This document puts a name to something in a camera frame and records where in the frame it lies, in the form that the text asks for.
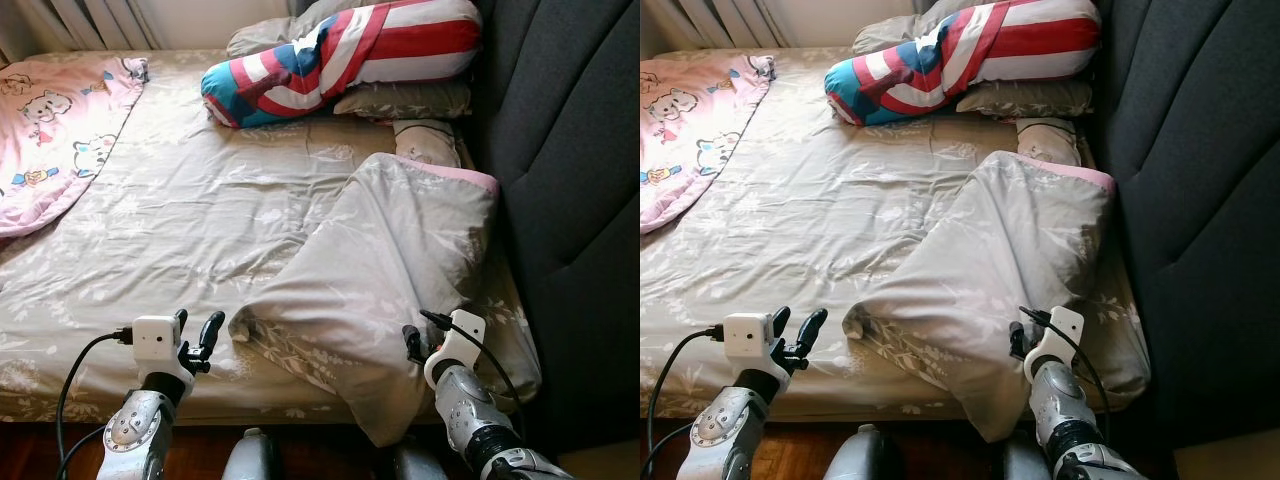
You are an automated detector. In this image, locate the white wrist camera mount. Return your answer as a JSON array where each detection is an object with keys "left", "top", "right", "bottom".
[
  {"left": 424, "top": 308, "right": 488, "bottom": 391},
  {"left": 132, "top": 315, "right": 196, "bottom": 396},
  {"left": 1022, "top": 306, "right": 1086, "bottom": 386},
  {"left": 722, "top": 313, "right": 781, "bottom": 393}
]

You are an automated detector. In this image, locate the pink cartoon print blanket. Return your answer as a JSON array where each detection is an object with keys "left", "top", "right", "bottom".
[
  {"left": 0, "top": 55, "right": 151, "bottom": 239},
  {"left": 640, "top": 55, "right": 776, "bottom": 236}
]

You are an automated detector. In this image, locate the grey floral bed sheet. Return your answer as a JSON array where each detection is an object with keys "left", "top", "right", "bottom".
[
  {"left": 0, "top": 48, "right": 546, "bottom": 426},
  {"left": 640, "top": 48, "right": 1151, "bottom": 421}
]

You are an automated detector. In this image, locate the silver robot right leg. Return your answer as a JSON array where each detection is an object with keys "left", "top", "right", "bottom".
[
  {"left": 1000, "top": 435, "right": 1051, "bottom": 480},
  {"left": 385, "top": 445, "right": 446, "bottom": 480}
]

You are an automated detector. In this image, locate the small grey floral pillow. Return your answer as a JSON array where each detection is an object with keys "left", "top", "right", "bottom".
[
  {"left": 1015, "top": 118, "right": 1083, "bottom": 167},
  {"left": 392, "top": 120, "right": 463, "bottom": 169}
]

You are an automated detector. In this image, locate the red white blue striped pillow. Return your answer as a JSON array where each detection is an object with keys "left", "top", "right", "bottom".
[
  {"left": 823, "top": 0, "right": 1101, "bottom": 128},
  {"left": 200, "top": 0, "right": 483, "bottom": 129}
]

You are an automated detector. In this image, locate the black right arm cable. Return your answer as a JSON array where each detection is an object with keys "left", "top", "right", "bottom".
[
  {"left": 1018, "top": 306, "right": 1111, "bottom": 421},
  {"left": 420, "top": 310, "right": 526, "bottom": 441}
]

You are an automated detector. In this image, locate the plump grey floral pillow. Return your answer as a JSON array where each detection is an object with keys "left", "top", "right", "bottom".
[
  {"left": 227, "top": 0, "right": 361, "bottom": 58},
  {"left": 852, "top": 0, "right": 986, "bottom": 56}
]

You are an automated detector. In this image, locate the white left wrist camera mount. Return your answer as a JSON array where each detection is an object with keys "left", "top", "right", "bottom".
[
  {"left": 722, "top": 313, "right": 781, "bottom": 393},
  {"left": 132, "top": 315, "right": 196, "bottom": 396}
]

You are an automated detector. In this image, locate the grey floral quilt pink trim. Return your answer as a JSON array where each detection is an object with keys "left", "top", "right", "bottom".
[
  {"left": 228, "top": 152, "right": 501, "bottom": 448},
  {"left": 843, "top": 150, "right": 1116, "bottom": 443}
]

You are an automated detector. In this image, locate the flat grey floral pillow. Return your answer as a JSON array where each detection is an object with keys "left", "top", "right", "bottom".
[
  {"left": 333, "top": 80, "right": 473, "bottom": 121},
  {"left": 955, "top": 80, "right": 1094, "bottom": 121}
]

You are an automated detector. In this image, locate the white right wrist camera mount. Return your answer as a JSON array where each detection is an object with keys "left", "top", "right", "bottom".
[
  {"left": 424, "top": 308, "right": 488, "bottom": 391},
  {"left": 1022, "top": 306, "right": 1086, "bottom": 386}
]

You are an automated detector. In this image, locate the pale pleated curtain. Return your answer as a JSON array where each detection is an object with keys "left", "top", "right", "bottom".
[
  {"left": 640, "top": 0, "right": 791, "bottom": 61},
  {"left": 0, "top": 0, "right": 166, "bottom": 63}
]

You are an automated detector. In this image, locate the dark grey upholstered headboard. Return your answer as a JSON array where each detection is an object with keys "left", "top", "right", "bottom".
[
  {"left": 470, "top": 0, "right": 641, "bottom": 461},
  {"left": 1090, "top": 0, "right": 1280, "bottom": 461}
]

